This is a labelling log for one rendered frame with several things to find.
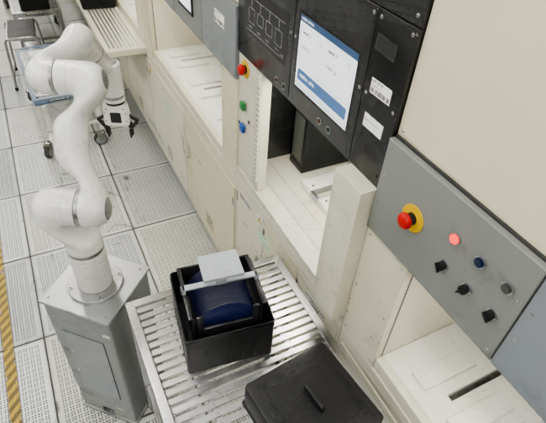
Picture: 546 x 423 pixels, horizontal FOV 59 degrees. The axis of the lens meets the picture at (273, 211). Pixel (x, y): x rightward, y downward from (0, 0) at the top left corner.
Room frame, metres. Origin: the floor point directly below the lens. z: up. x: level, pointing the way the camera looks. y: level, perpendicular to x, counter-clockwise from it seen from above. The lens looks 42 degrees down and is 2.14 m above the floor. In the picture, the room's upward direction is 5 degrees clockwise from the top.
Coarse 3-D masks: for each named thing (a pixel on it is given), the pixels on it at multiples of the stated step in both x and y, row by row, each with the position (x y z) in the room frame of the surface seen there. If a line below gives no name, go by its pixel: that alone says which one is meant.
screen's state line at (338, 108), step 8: (304, 80) 1.29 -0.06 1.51; (312, 80) 1.25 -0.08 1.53; (312, 88) 1.24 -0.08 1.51; (320, 88) 1.21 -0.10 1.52; (320, 96) 1.21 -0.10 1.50; (328, 96) 1.17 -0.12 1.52; (328, 104) 1.17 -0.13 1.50; (336, 104) 1.14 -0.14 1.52; (336, 112) 1.13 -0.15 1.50; (344, 112) 1.10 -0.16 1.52
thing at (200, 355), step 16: (176, 272) 1.02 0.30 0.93; (176, 288) 1.02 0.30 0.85; (176, 304) 0.89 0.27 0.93; (176, 320) 0.94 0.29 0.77; (272, 320) 0.87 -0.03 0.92; (224, 336) 0.80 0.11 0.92; (240, 336) 0.82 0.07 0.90; (256, 336) 0.84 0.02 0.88; (272, 336) 0.86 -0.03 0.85; (192, 352) 0.76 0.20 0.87; (208, 352) 0.78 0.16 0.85; (224, 352) 0.80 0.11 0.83; (240, 352) 0.82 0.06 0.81; (256, 352) 0.84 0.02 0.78; (192, 368) 0.76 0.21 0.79
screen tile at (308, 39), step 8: (304, 32) 1.31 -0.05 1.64; (304, 40) 1.31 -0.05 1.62; (312, 40) 1.27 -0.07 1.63; (312, 48) 1.27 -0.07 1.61; (304, 56) 1.30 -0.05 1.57; (320, 56) 1.23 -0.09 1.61; (304, 64) 1.30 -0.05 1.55; (312, 64) 1.26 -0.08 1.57; (320, 64) 1.23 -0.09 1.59; (312, 72) 1.25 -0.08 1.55; (320, 72) 1.22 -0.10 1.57
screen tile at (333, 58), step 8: (328, 48) 1.20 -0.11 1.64; (328, 56) 1.20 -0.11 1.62; (336, 56) 1.17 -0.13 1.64; (336, 64) 1.16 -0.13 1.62; (344, 64) 1.13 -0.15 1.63; (352, 64) 1.11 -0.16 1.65; (328, 72) 1.19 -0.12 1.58; (344, 72) 1.13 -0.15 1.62; (352, 72) 1.10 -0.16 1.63; (328, 80) 1.18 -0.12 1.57; (336, 80) 1.15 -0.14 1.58; (344, 80) 1.12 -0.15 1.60; (328, 88) 1.18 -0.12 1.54; (336, 88) 1.15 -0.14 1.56; (344, 88) 1.12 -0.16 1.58; (344, 96) 1.11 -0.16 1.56
